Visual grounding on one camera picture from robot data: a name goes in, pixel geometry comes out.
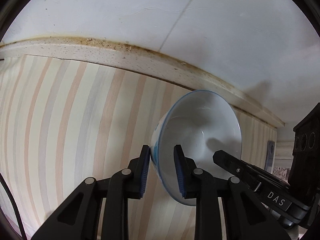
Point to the striped cat print mat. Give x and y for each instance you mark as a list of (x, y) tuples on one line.
[(62, 130)]

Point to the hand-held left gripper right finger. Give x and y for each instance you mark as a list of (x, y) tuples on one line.
[(178, 172)]

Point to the sliding glass door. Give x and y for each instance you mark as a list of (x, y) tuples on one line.
[(281, 172)]

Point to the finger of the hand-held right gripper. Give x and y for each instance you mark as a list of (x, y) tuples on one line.
[(225, 158)]

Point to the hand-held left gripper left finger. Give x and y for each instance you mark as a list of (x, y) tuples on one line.
[(144, 172)]

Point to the white bowl blue print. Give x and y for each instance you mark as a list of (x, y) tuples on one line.
[(200, 130)]

